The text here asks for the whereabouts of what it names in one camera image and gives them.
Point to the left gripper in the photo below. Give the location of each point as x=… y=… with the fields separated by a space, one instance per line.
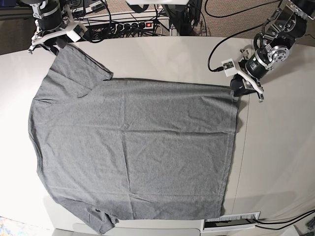
x=256 y=67

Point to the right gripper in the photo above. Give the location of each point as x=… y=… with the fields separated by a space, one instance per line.
x=49 y=21

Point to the grey T-shirt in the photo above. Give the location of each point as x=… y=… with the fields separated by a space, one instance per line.
x=130 y=149

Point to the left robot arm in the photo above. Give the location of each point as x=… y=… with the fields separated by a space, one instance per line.
x=272 y=45

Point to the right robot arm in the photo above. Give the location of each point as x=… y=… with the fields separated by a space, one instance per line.
x=41 y=6

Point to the white power strip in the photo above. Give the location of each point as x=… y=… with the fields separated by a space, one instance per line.
x=141 y=26

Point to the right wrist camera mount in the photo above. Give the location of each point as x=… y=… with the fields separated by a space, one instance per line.
x=74 y=30

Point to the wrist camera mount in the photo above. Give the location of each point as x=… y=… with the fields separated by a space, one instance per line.
x=74 y=30
x=237 y=67

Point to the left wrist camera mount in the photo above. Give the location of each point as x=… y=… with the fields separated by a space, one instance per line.
x=237 y=67

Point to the white cable grommet tray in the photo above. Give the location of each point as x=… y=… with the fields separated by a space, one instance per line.
x=233 y=222

